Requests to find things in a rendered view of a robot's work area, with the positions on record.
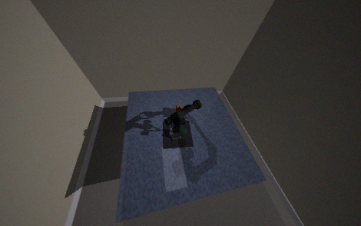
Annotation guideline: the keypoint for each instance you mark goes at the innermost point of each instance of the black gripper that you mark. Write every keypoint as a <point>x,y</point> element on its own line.
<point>176,127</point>

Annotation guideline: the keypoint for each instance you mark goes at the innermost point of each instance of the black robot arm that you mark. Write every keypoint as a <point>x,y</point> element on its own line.
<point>178,116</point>

